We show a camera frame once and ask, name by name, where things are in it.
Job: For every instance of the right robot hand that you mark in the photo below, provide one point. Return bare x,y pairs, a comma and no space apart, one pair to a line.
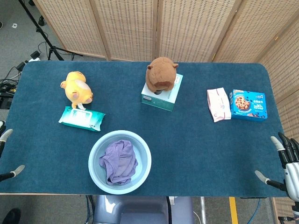
289,163

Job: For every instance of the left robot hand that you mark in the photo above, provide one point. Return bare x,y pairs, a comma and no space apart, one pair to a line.
6,135

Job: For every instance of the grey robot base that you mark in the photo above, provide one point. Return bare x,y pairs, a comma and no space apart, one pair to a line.
140,210

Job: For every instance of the yellow plush toy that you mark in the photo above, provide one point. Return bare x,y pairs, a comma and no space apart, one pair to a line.
77,89

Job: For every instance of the brown capybara plush toy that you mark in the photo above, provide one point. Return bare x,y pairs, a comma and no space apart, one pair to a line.
161,74

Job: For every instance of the blue cookie box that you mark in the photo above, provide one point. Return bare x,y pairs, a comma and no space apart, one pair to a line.
248,105

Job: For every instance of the green wet wipes pack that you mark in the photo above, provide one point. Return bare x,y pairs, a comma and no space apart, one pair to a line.
81,118

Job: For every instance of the white power strip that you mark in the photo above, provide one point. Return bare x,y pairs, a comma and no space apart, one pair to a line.
32,58

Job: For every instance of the pink white tissue pack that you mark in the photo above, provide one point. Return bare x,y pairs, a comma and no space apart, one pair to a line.
219,105

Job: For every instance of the dark blue table mat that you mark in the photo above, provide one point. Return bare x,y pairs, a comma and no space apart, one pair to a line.
187,144

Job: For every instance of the black tripod stand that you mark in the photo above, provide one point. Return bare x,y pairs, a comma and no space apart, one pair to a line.
44,35

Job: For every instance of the purple cloth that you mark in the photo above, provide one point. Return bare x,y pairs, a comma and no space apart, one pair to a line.
119,163

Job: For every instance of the light blue plastic basin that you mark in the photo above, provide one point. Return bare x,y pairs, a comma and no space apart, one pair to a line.
142,149

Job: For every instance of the green white tissue box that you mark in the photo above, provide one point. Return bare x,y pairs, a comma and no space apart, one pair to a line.
163,98

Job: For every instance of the woven bamboo folding screen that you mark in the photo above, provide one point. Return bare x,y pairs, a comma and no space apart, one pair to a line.
187,25

